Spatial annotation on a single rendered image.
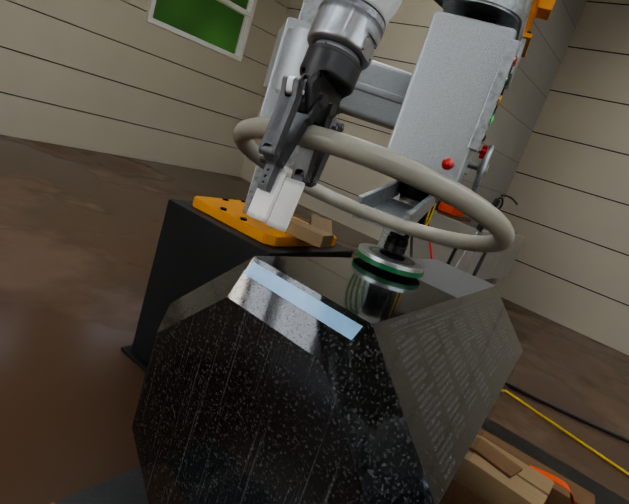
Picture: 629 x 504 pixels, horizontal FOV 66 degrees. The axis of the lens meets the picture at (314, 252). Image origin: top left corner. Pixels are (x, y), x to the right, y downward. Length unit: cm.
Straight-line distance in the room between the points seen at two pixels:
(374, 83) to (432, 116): 65
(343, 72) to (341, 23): 6
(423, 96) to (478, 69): 15
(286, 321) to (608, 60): 588
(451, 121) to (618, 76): 518
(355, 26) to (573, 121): 587
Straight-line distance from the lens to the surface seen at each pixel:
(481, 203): 65
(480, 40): 143
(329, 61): 63
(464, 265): 421
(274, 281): 110
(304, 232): 188
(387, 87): 201
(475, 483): 207
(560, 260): 629
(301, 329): 101
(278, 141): 58
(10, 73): 697
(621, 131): 635
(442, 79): 141
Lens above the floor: 119
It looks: 13 degrees down
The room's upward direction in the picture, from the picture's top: 18 degrees clockwise
